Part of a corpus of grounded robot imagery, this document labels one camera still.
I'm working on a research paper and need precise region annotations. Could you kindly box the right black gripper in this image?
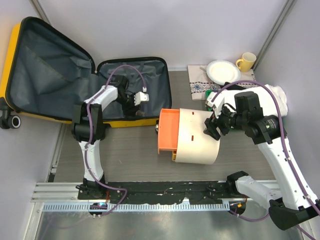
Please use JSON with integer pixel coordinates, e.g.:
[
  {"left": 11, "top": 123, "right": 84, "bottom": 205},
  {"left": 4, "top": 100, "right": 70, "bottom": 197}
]
[{"left": 204, "top": 102, "right": 245, "bottom": 141}]

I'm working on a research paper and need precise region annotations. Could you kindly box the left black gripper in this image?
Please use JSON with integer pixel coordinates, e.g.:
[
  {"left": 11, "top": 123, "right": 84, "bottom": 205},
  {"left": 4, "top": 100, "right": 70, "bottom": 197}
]
[{"left": 115, "top": 93, "right": 141, "bottom": 117}]

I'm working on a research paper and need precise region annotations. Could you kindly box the white cylindrical bin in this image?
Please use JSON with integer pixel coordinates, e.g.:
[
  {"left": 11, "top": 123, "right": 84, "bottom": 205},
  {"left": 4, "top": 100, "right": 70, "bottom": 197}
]
[{"left": 172, "top": 108, "right": 220, "bottom": 165}]

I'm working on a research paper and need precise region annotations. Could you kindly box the green plastic tray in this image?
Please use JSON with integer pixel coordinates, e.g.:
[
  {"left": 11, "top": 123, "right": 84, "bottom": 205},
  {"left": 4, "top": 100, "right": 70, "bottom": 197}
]
[{"left": 204, "top": 89, "right": 241, "bottom": 132}]

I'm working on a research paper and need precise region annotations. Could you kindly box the orange drawer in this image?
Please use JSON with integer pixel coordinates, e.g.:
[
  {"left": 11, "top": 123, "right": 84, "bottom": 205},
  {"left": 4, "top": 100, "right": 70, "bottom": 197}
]
[{"left": 157, "top": 108, "right": 180, "bottom": 153}]

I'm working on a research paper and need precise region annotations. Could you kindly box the black garment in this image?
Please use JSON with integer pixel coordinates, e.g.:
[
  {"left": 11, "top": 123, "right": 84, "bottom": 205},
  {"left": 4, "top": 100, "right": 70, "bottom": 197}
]
[{"left": 223, "top": 82, "right": 246, "bottom": 91}]

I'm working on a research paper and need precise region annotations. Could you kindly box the white towel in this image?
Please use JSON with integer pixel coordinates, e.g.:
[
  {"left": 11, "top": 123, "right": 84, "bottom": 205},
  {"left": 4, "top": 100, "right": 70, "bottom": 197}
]
[{"left": 218, "top": 84, "right": 288, "bottom": 117}]

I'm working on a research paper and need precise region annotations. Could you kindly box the yellow Pikachu suitcase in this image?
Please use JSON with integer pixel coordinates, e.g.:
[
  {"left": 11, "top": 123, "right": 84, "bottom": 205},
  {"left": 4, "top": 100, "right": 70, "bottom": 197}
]
[{"left": 0, "top": 17, "right": 172, "bottom": 129}]

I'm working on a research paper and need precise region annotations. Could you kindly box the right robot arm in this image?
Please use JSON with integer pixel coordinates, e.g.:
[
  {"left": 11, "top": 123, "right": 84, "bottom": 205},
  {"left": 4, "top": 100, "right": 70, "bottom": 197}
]
[{"left": 204, "top": 91, "right": 320, "bottom": 230}]

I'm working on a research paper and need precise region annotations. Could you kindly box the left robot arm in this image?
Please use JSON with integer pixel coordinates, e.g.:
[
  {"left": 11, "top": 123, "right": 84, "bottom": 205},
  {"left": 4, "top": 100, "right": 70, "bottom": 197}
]
[{"left": 71, "top": 75, "right": 140, "bottom": 200}]

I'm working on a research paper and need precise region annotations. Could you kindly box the patterned white cloth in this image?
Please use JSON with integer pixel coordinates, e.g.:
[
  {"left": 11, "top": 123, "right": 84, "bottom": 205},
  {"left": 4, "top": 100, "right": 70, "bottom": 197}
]
[{"left": 187, "top": 65, "right": 255, "bottom": 100}]

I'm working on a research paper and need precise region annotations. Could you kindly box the white plate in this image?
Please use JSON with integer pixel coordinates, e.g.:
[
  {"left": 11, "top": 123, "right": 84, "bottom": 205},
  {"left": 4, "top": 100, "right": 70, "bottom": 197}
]
[{"left": 206, "top": 60, "right": 241, "bottom": 85}]

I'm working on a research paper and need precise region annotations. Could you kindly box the silver fork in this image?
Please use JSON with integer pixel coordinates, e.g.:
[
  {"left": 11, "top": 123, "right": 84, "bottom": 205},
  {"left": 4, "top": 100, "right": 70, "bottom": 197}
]
[{"left": 199, "top": 66, "right": 214, "bottom": 91}]

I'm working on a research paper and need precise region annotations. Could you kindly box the yellow mug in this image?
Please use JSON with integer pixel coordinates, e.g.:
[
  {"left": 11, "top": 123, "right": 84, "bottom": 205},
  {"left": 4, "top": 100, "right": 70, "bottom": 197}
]
[{"left": 235, "top": 52, "right": 257, "bottom": 72}]

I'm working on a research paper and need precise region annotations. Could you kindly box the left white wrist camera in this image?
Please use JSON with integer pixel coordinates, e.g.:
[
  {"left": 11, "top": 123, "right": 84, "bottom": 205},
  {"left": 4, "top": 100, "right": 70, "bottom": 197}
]
[{"left": 133, "top": 91, "right": 149, "bottom": 106}]

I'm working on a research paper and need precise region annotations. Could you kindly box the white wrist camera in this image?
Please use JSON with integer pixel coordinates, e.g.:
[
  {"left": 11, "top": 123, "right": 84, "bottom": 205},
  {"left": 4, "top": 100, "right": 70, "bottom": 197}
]
[
  {"left": 205, "top": 90, "right": 234, "bottom": 119},
  {"left": 133, "top": 91, "right": 149, "bottom": 106}
]

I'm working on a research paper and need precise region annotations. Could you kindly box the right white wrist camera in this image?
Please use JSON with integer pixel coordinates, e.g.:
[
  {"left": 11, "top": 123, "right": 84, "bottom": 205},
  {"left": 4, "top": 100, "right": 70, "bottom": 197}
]
[{"left": 205, "top": 90, "right": 234, "bottom": 119}]

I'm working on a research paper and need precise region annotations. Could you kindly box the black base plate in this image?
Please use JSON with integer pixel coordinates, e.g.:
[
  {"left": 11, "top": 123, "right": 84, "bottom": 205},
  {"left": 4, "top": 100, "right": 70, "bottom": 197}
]
[{"left": 76, "top": 181, "right": 244, "bottom": 205}]

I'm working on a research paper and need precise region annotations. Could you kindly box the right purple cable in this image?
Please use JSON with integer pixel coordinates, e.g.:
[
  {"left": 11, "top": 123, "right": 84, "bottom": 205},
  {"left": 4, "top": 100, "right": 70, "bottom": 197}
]
[{"left": 211, "top": 79, "right": 320, "bottom": 240}]

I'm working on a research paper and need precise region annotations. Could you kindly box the aluminium frame rail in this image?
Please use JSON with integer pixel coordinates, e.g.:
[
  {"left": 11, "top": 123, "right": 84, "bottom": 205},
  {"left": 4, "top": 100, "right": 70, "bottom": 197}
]
[{"left": 31, "top": 181, "right": 283, "bottom": 213}]

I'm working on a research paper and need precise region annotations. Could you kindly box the left aluminium corner post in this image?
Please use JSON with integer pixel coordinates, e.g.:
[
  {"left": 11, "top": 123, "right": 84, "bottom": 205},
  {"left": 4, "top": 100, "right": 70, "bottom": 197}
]
[{"left": 29, "top": 0, "right": 51, "bottom": 25}]

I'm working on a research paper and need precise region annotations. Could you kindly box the aluminium corner post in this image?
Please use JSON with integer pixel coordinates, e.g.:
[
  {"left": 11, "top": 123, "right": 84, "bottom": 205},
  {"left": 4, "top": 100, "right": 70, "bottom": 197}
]
[
  {"left": 252, "top": 0, "right": 297, "bottom": 71},
  {"left": 29, "top": 0, "right": 51, "bottom": 25}
]

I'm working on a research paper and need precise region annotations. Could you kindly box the right aluminium corner post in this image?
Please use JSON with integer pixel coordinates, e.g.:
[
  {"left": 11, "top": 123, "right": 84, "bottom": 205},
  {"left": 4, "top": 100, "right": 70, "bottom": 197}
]
[{"left": 252, "top": 0, "right": 297, "bottom": 71}]

